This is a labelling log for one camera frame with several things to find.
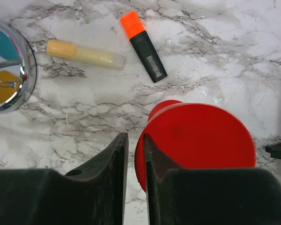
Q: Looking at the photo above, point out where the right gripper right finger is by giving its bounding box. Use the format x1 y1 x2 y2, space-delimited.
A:
143 134 281 225

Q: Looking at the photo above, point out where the pale yellow marker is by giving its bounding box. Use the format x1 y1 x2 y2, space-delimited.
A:
46 39 126 70

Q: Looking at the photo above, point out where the orange black highlighter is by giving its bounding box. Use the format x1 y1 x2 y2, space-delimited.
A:
120 11 168 83

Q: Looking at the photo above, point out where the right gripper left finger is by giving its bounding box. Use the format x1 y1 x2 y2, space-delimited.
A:
0 133 128 225

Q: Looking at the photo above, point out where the chrome wine glass rack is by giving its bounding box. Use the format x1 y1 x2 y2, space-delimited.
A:
0 21 37 113

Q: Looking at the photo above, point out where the red wine glass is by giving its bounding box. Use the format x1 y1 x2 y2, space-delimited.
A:
134 100 256 190

